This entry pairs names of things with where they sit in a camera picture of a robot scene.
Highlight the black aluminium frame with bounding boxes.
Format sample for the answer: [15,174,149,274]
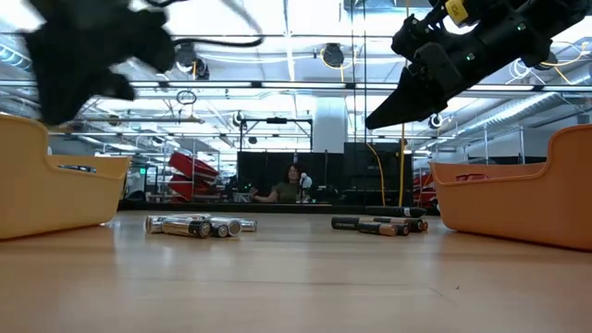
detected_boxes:
[117,199,417,216]

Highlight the orange plastic bin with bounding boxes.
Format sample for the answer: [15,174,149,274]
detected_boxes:
[428,123,592,253]

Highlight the red cart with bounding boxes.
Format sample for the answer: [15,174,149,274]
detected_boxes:
[413,171,438,210]
[166,151,221,203]

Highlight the curved yellow cable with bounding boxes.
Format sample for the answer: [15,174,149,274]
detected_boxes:
[365,142,387,207]

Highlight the person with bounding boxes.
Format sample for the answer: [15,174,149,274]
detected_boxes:
[249,162,308,205]

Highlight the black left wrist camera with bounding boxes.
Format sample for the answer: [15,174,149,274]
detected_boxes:
[131,8,178,74]

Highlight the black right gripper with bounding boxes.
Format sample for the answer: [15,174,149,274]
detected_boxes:
[364,0,533,130]

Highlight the hanging black cable loop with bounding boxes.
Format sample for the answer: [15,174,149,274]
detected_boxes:
[175,89,199,106]

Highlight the long ceiling light strip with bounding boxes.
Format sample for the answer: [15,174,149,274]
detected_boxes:
[131,80,403,92]

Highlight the black remote control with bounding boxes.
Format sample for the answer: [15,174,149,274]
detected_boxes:
[364,205,428,219]

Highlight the yellow plastic bin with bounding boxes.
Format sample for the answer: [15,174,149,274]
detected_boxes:
[0,113,133,242]

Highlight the black gantry frame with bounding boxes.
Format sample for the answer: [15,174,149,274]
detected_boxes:
[238,117,315,154]

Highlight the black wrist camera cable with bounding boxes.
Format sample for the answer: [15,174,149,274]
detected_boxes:
[171,34,266,49]

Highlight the black partition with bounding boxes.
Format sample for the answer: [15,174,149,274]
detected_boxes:
[236,142,415,207]

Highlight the yellow cable tag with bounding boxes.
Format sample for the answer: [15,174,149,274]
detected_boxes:
[444,0,471,27]

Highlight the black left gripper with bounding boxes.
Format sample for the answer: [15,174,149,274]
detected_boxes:
[20,0,142,127]

